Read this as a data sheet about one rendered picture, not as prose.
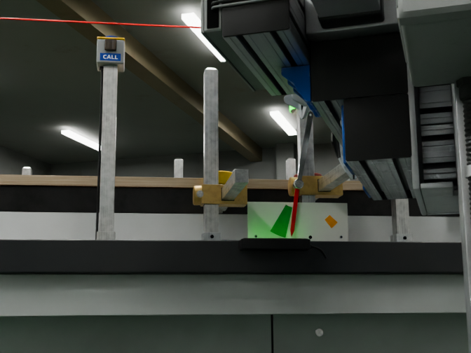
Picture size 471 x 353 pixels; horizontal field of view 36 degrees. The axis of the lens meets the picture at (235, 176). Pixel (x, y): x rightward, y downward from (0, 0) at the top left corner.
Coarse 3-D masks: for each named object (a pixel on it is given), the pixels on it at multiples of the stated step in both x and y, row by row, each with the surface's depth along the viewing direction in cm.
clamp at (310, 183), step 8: (304, 176) 185; (312, 176) 185; (320, 176) 185; (288, 184) 188; (304, 184) 184; (312, 184) 185; (288, 192) 188; (304, 192) 184; (312, 192) 184; (320, 192) 185; (328, 192) 185; (336, 192) 185
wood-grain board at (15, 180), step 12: (0, 180) 195; (12, 180) 195; (24, 180) 196; (36, 180) 196; (48, 180) 197; (60, 180) 197; (72, 180) 198; (84, 180) 198; (96, 180) 199; (120, 180) 199; (132, 180) 200; (144, 180) 200; (156, 180) 201; (168, 180) 201; (180, 180) 202; (192, 180) 202; (252, 180) 205; (264, 180) 205; (276, 180) 206; (288, 180) 206
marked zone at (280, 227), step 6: (282, 210) 182; (288, 210) 182; (282, 216) 182; (288, 216) 182; (276, 222) 181; (282, 222) 182; (288, 222) 182; (276, 228) 181; (282, 228) 181; (276, 234) 181; (282, 234) 181
